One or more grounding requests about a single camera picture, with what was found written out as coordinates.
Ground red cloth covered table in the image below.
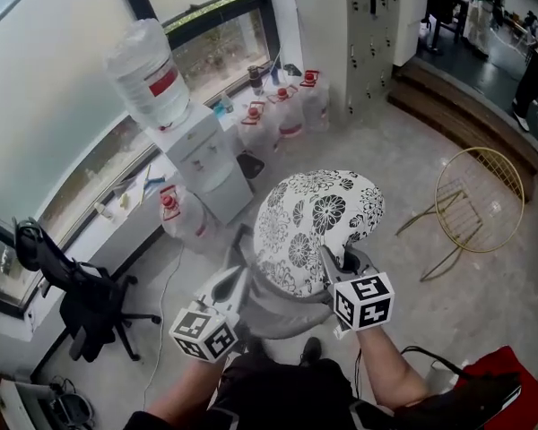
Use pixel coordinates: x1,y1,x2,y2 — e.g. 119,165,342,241
425,346,538,430

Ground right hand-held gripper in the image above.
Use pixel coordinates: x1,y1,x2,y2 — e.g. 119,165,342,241
318,244,395,340

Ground black round device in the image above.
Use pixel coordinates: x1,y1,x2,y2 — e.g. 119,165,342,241
48,376,93,427

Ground person's right forearm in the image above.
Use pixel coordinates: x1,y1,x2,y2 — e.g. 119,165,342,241
357,327,430,409

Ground person's black clothing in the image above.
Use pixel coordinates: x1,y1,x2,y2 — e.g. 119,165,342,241
123,351,398,430

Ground black waste bin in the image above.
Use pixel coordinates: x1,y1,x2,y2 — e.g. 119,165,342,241
236,150,266,181

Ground small white bottle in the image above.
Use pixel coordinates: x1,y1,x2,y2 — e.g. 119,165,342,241
93,201,117,222

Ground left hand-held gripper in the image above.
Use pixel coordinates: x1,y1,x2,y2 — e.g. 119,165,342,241
169,265,253,364

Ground black thermos flask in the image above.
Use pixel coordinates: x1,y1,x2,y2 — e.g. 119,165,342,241
247,64,265,97

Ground gold wire chair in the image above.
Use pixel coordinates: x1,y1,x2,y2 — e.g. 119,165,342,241
395,147,525,283

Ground wooden step platform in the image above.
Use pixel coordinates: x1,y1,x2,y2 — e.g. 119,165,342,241
387,63,538,187

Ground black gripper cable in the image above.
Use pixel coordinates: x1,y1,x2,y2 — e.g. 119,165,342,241
352,347,365,398

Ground black office chair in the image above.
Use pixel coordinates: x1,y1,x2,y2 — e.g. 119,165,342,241
12,216,162,363

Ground black window frame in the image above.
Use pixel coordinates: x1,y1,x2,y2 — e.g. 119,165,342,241
0,0,283,317

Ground white floor cable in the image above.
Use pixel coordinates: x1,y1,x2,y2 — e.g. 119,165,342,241
142,239,185,409

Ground white shelf unit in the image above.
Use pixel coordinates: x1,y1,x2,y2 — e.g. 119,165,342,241
0,378,55,430

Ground white water dispenser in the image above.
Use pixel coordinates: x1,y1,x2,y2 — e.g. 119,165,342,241
143,103,256,226

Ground white cabinet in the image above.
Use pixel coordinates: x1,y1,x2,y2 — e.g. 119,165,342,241
392,0,430,67

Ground grey lockers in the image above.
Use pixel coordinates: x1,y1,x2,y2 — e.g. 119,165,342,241
344,0,403,116

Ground person's left forearm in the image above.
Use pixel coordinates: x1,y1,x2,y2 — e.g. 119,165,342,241
145,358,228,425

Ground person's black right shoe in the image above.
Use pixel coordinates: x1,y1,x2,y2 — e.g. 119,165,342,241
299,336,323,367

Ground floral black white cushion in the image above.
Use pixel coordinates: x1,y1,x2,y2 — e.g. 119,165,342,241
252,169,386,298

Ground large clear water bottle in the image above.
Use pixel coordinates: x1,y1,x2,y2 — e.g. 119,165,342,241
105,18,192,130

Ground grey chair black legs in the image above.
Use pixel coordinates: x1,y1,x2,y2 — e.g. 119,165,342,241
223,224,342,340

